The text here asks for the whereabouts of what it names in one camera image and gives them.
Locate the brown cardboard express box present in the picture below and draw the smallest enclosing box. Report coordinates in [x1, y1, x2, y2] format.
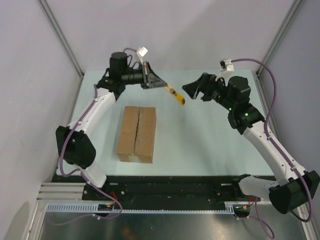
[116, 106, 157, 164]

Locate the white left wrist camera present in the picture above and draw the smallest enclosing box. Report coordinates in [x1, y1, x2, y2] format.
[136, 46, 148, 63]

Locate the aluminium front rail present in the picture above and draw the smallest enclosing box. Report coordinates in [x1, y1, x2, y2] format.
[36, 182, 310, 204]

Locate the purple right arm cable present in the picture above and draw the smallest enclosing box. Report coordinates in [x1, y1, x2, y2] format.
[229, 57, 315, 237]

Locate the grey slotted cable duct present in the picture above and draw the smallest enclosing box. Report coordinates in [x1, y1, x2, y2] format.
[45, 202, 236, 214]

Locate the right aluminium frame post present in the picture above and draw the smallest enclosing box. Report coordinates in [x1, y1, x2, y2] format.
[261, 0, 305, 66]

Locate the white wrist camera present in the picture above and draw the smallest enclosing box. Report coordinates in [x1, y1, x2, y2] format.
[216, 59, 235, 80]
[136, 46, 148, 63]

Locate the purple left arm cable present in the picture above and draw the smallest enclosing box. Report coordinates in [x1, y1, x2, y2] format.
[47, 47, 124, 226]

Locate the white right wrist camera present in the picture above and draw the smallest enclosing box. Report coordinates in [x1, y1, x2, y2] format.
[216, 59, 235, 80]

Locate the yellow utility knife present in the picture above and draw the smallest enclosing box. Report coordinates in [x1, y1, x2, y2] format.
[164, 84, 185, 106]

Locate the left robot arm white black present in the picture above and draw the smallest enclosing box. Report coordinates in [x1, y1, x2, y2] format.
[55, 47, 168, 200]

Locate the aluminium frame post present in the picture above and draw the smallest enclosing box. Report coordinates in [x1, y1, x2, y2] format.
[261, 0, 305, 66]
[37, 0, 84, 80]

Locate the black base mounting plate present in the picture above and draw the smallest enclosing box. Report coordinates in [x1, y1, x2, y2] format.
[51, 175, 262, 211]

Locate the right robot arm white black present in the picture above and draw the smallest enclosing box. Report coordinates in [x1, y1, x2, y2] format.
[182, 73, 320, 214]

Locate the left aluminium frame post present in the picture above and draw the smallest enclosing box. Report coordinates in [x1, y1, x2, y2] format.
[37, 0, 84, 80]

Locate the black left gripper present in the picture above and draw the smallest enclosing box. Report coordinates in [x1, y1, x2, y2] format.
[121, 62, 168, 90]

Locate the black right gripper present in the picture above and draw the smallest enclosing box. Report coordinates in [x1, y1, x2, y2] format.
[181, 73, 235, 112]

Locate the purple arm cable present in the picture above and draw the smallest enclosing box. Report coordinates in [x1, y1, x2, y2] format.
[47, 47, 124, 226]
[229, 57, 315, 237]

